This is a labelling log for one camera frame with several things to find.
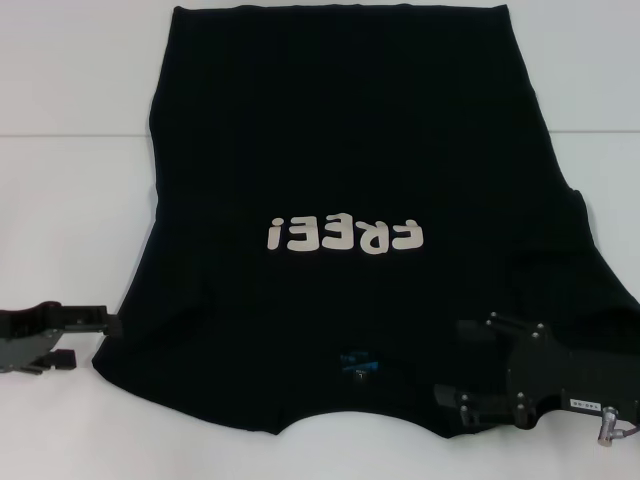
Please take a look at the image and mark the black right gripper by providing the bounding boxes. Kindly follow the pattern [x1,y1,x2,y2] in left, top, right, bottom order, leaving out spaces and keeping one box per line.
[433,311,622,432]

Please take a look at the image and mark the black shirt with white print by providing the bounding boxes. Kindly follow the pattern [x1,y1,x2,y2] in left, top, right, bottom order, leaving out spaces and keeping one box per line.
[91,3,640,442]

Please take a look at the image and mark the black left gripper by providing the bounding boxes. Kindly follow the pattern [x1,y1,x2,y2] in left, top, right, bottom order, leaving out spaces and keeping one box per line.
[0,301,125,376]

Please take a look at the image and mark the right wrist cable with plug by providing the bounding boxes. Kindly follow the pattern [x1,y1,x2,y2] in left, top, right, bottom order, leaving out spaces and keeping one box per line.
[596,406,640,447]

